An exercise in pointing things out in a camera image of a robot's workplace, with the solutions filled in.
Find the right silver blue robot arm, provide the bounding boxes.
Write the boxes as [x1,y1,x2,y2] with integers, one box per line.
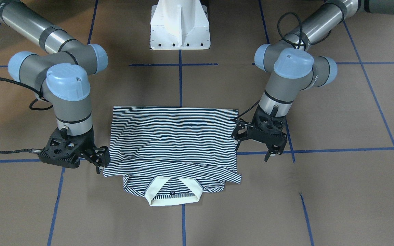
[0,0,110,174]

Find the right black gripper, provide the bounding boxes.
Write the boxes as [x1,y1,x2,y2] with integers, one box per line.
[38,128,110,175]

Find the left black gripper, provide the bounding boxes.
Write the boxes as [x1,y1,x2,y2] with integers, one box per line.
[231,105,288,162]

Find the striped polo shirt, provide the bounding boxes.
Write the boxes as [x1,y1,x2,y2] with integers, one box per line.
[103,106,242,206]

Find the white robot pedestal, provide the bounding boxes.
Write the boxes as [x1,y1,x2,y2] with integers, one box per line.
[149,0,211,50]

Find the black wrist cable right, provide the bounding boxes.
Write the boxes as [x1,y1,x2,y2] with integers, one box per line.
[0,76,54,154]

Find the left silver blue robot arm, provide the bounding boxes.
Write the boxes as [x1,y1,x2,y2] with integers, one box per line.
[232,0,394,161]

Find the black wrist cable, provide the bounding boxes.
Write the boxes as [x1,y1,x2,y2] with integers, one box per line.
[0,76,54,154]
[231,12,332,122]

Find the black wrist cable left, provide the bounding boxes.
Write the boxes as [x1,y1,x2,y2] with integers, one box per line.
[231,12,332,122]

